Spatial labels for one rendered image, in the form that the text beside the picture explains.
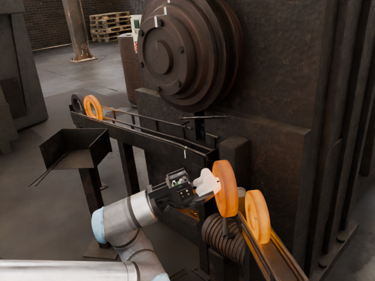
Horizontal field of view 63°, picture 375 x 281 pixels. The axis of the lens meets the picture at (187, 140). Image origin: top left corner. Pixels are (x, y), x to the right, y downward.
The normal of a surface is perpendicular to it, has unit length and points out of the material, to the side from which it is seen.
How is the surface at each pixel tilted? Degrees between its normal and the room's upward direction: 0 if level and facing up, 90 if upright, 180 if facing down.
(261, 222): 62
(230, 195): 70
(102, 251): 0
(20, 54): 90
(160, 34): 90
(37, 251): 1
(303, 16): 90
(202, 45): 76
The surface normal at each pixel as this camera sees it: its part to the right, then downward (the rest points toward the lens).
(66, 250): -0.07, -0.90
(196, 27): 0.15, -0.11
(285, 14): -0.71, 0.36
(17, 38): 0.79, 0.22
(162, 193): 0.16, 0.41
